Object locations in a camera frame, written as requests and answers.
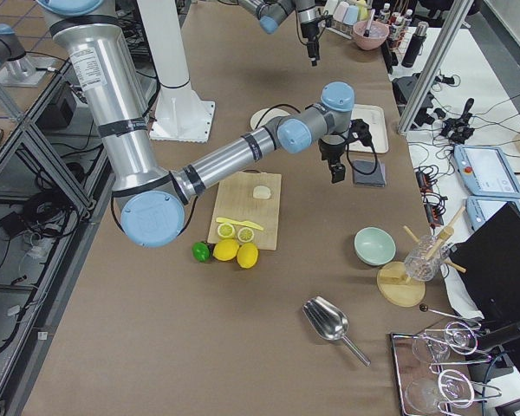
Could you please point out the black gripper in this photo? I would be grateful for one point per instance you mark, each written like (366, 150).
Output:
(331, 151)
(308, 29)

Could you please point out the beige serving tray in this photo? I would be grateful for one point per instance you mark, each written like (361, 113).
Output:
(375, 118)

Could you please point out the white steamed bun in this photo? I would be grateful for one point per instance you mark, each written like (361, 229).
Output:
(261, 192)

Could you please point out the dark framed glass tray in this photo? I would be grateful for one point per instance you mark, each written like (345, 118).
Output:
(431, 370)

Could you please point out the folded grey cloth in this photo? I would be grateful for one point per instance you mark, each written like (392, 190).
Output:
(367, 173)

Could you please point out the white cup rack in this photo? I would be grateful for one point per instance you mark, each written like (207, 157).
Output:
(345, 14)

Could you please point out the metal muddler in bowl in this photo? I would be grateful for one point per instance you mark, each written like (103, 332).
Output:
(369, 23)

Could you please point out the pink bowl with ice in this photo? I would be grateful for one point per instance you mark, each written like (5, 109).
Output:
(378, 33)

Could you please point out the cream round plate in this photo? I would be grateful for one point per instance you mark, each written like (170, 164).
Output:
(261, 117)

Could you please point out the mint green bowl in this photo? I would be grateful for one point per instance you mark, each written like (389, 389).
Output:
(374, 246)

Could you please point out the left orange black usb hub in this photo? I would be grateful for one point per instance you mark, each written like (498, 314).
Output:
(424, 182)

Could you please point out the orange black usb hub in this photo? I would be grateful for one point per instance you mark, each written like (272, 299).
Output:
(433, 216)
(424, 182)

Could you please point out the right orange black usb hub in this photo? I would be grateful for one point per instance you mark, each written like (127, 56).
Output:
(433, 216)

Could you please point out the wooden cutting board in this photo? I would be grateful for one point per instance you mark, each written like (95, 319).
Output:
(235, 201)

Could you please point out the black thermos bottle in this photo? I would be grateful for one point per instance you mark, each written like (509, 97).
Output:
(415, 44)

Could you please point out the yellow plastic knife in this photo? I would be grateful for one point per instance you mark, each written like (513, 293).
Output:
(244, 223)

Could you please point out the right whole yellow lemon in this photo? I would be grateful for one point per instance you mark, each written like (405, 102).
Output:
(247, 255)

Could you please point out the whole yellow lemon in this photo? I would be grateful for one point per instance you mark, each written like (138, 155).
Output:
(247, 255)
(226, 249)

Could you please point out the clear glass mug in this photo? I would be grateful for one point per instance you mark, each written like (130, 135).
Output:
(418, 266)

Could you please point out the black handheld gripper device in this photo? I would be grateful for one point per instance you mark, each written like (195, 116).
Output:
(458, 130)

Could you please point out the left lemon half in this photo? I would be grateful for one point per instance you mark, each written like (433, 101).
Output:
(226, 231)

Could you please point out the left whole yellow lemon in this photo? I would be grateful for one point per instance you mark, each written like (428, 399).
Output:
(226, 249)

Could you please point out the wooden mug tree stand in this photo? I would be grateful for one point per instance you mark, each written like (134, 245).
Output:
(402, 290)

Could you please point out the lower blue teach pendant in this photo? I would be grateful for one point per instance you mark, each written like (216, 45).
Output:
(480, 209)

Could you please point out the blue teach pendant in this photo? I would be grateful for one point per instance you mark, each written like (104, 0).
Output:
(486, 172)
(480, 209)

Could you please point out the upper blue teach pendant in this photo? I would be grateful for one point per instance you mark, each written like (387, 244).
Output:
(486, 172)

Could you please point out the metal ice scoop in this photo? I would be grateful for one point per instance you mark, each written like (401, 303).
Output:
(331, 324)

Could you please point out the green lime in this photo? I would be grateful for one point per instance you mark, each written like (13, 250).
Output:
(201, 251)

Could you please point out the black computer monitor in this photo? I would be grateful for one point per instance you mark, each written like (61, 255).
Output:
(491, 258)

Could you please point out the upper wine glass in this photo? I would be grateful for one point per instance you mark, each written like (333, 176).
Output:
(434, 345)

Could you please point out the wine glass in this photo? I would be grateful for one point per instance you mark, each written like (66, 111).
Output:
(450, 392)
(434, 345)

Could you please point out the lower wine glass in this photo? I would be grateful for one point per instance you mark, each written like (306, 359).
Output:
(450, 392)

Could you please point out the aluminium frame post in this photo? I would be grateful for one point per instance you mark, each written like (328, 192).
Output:
(452, 24)

